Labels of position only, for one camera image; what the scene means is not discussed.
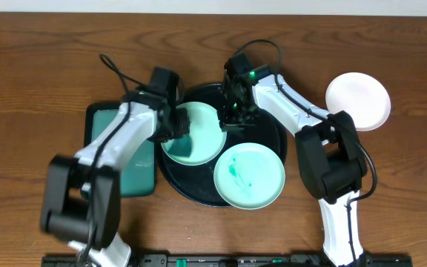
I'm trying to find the rectangular black water tray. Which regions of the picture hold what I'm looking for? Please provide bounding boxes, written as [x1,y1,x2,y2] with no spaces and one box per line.
[84,102,156,198]

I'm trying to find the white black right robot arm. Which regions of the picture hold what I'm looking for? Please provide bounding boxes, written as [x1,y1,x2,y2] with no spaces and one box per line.
[219,62,376,266]

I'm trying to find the round black tray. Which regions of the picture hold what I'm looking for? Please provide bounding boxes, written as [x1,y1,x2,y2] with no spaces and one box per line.
[155,83,288,207]

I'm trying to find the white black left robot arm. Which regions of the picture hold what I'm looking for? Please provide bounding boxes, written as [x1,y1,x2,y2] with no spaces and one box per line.
[40,90,188,266]

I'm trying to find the green plate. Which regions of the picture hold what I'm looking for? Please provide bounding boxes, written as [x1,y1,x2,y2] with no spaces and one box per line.
[213,142,285,210]
[161,102,227,166]

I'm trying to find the green plate front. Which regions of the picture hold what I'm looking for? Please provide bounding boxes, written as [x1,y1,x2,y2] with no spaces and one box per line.
[213,142,285,210]

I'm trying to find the white plate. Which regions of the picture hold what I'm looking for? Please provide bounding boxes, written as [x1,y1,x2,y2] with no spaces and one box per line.
[325,72,391,131]

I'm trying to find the green yellow sponge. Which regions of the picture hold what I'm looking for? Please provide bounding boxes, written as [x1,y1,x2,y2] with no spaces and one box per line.
[168,134,193,157]

